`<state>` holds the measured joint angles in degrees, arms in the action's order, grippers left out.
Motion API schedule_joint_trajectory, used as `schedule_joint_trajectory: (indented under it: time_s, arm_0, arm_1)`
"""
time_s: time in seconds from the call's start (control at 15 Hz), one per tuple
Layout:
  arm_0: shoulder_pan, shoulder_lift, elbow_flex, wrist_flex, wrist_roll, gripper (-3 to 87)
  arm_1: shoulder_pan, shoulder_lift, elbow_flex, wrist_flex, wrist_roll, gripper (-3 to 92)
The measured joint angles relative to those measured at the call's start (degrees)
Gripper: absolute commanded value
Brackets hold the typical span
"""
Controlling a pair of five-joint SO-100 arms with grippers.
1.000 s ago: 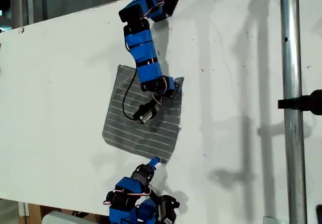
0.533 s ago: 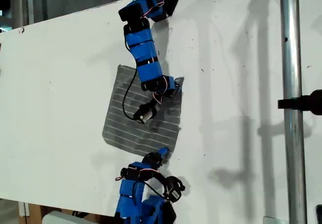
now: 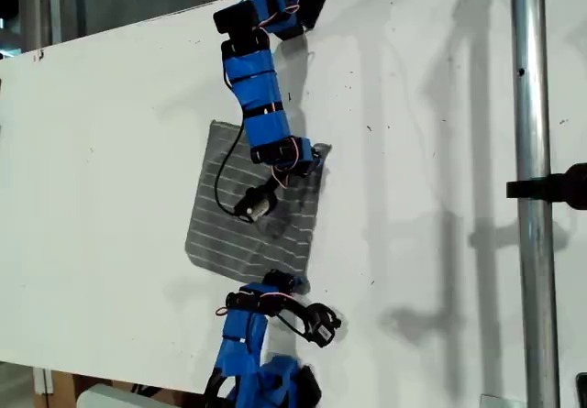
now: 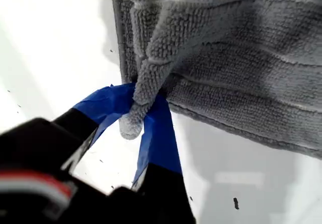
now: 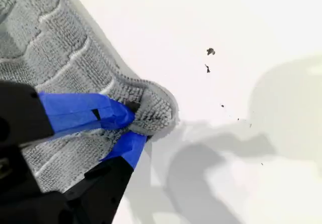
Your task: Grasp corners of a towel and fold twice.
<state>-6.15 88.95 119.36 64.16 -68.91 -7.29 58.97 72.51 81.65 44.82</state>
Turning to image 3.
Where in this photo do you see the steel post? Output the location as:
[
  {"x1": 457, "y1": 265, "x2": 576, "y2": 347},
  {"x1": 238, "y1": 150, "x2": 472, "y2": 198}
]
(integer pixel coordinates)
[{"x1": 508, "y1": 0, "x2": 561, "y2": 408}]

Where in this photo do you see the white box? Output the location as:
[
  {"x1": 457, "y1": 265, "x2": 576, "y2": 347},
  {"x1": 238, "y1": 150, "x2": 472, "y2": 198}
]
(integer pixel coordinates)
[{"x1": 75, "y1": 382, "x2": 183, "y2": 408}]

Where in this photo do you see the black post clamp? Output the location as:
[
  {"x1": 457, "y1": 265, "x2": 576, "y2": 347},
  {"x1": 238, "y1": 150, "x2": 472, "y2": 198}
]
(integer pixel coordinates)
[{"x1": 505, "y1": 162, "x2": 587, "y2": 212}]

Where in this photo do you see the black camera cable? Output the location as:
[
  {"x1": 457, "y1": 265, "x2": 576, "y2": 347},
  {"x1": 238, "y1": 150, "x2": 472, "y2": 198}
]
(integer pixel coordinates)
[
  {"x1": 273, "y1": 296, "x2": 317, "y2": 336},
  {"x1": 213, "y1": 122, "x2": 245, "y2": 220}
]

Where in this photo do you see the silver black camera box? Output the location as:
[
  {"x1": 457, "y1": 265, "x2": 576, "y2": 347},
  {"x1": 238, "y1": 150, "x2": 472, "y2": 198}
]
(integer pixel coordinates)
[{"x1": 232, "y1": 184, "x2": 280, "y2": 225}]

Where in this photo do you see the wooden table frame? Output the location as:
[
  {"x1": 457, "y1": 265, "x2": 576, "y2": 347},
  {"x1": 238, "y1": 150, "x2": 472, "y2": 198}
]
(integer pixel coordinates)
[{"x1": 45, "y1": 370, "x2": 207, "y2": 408}]

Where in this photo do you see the grey striped towel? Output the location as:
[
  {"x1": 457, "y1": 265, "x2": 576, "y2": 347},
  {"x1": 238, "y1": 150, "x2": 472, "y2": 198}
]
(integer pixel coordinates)
[{"x1": 184, "y1": 120, "x2": 334, "y2": 295}]

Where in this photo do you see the short black camera stalk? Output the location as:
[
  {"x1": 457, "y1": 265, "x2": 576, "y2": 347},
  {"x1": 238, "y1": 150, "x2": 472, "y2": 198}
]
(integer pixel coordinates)
[{"x1": 264, "y1": 173, "x2": 288, "y2": 196}]

